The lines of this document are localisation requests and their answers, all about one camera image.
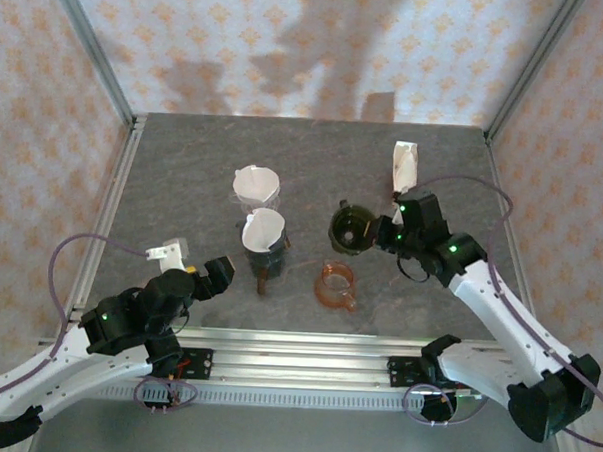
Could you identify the aluminium left frame post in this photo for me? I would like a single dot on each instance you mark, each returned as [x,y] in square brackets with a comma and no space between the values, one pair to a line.
[89,41]

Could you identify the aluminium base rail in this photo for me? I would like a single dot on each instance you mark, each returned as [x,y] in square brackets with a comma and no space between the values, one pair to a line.
[300,361]

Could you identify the aluminium left table side rail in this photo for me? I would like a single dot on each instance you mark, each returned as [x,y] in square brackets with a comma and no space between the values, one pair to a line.
[115,203]

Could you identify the aluminium right table side rail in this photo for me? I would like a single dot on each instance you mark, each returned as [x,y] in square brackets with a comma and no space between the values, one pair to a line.
[502,205]

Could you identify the aluminium table side rail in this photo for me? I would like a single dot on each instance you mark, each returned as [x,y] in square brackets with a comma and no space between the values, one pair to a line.
[115,203]
[502,205]

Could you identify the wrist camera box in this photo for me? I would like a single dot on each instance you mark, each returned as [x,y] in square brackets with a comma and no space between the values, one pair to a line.
[172,255]
[397,217]

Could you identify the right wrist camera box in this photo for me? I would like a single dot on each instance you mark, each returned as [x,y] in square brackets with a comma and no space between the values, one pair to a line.
[397,217]

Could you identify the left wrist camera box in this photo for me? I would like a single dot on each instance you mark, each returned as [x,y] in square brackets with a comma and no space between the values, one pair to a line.
[172,255]

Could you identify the aluminium right frame post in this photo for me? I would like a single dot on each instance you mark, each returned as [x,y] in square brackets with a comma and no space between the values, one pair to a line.
[534,61]

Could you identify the grey ribbed coffee dripper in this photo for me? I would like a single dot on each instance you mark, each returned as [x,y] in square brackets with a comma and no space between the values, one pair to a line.
[286,244]

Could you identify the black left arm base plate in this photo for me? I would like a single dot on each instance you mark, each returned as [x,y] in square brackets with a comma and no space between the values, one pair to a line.
[198,364]

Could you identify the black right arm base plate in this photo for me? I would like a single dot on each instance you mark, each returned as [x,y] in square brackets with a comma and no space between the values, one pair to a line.
[402,373]

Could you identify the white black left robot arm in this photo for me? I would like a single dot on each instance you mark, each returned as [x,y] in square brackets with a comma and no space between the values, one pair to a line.
[75,376]

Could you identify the aluminium frame post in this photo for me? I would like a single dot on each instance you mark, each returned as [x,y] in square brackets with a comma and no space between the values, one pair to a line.
[534,61]
[89,41]

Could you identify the dark green coffee dripper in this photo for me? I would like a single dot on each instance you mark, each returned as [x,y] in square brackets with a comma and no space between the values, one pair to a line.
[338,237]

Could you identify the brown transparent coffee dripper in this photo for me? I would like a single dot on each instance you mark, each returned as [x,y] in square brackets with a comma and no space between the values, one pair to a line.
[324,289]

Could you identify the grey metal panel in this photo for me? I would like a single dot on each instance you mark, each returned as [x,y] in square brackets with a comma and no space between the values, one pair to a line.
[297,436]

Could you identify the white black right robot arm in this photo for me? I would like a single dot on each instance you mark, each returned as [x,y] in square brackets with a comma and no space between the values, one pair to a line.
[503,315]

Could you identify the white orange filter package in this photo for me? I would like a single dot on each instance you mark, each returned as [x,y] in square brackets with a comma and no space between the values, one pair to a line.
[405,165]

